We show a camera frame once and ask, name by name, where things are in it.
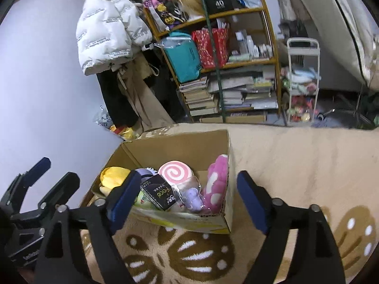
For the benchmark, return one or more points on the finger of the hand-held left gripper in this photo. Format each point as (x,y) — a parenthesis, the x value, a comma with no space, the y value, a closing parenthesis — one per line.
(40,168)
(65,186)

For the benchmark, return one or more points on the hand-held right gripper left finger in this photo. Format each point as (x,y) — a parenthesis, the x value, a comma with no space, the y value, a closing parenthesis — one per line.
(125,201)

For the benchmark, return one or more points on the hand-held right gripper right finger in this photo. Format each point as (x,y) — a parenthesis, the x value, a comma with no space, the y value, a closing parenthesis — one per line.
(254,204)

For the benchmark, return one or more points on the green white tissue packet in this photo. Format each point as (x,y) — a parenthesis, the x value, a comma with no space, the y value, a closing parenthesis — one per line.
(142,199)

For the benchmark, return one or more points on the yellow plush toy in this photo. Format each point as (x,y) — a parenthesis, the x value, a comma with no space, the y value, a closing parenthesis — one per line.
(114,176)

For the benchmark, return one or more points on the black tissue packet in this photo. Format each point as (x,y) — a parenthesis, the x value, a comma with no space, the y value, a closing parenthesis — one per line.
(158,193)

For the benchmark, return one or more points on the pink swirl lollipop plush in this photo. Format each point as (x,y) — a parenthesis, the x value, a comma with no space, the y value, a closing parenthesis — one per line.
(176,173)

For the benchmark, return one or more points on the purple plush toy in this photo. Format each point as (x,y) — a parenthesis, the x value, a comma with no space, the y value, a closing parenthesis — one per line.
(192,199)

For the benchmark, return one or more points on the printed cardboard box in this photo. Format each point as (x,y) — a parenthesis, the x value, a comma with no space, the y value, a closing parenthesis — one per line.
(177,146)

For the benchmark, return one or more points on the pink plush toy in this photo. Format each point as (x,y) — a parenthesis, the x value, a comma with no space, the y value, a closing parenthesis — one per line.
(216,183)

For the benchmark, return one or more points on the clear plastic snack bag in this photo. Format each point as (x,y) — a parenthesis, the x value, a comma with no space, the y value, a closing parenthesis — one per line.
(127,133)

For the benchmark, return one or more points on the black hanging garment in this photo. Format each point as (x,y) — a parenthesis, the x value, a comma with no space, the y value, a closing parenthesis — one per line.
(115,100)

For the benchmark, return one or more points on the beige hanging coat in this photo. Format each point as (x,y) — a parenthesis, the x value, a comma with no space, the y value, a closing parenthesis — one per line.
(142,100)

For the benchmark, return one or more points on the stack of books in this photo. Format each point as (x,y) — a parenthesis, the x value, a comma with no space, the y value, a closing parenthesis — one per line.
(237,91)

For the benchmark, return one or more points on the green pole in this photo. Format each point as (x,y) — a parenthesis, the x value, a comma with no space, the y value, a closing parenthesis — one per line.
(217,74)

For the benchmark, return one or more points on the teal bag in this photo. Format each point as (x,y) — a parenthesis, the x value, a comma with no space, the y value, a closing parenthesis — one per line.
(180,59)

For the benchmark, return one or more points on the white puffer jacket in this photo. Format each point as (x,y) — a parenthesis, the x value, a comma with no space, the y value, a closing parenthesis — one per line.
(103,26)

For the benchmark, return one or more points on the row of cosmetic bottles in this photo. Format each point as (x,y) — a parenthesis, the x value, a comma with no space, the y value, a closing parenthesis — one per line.
(250,46)

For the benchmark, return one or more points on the red patterned gift bag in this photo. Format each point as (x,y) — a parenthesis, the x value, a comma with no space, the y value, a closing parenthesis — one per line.
(210,47)

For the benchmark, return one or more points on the white trolley cart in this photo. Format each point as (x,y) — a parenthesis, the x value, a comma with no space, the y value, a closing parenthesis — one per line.
(302,43)

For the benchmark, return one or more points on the yellow wooden bookshelf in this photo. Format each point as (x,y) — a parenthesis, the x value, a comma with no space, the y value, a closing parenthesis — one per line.
(237,12)

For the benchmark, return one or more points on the black printed tote bag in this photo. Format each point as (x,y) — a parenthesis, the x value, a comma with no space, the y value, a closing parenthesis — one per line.
(162,9)

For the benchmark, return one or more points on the white quilt with black trim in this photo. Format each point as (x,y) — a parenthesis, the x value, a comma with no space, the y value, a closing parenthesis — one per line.
(340,20)

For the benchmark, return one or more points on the black gift bag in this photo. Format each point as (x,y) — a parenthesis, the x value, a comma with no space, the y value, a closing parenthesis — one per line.
(219,1)

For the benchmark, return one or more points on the blonde furry plush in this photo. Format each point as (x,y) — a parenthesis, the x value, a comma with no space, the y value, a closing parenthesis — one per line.
(189,1)

